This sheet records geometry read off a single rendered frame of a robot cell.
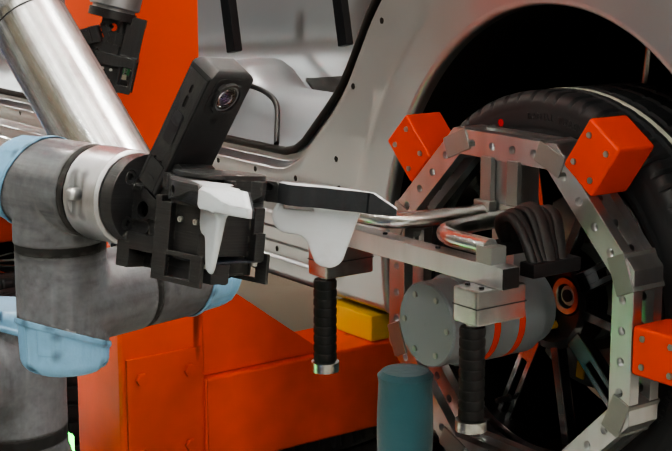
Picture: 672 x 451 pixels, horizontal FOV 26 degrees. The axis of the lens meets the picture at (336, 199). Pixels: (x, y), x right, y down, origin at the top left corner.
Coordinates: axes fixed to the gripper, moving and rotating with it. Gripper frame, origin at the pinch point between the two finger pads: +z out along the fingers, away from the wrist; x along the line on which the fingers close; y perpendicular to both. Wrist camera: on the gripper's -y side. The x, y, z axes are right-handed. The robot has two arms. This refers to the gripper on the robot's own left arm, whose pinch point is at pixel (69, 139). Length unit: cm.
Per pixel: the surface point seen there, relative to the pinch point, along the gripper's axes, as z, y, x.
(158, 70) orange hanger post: -12.3, 9.7, 16.5
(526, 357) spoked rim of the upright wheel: 19, 77, 11
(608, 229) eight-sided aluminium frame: -7, 77, -19
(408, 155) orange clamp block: -8, 52, 18
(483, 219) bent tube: -3, 61, -8
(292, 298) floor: 76, 67, 348
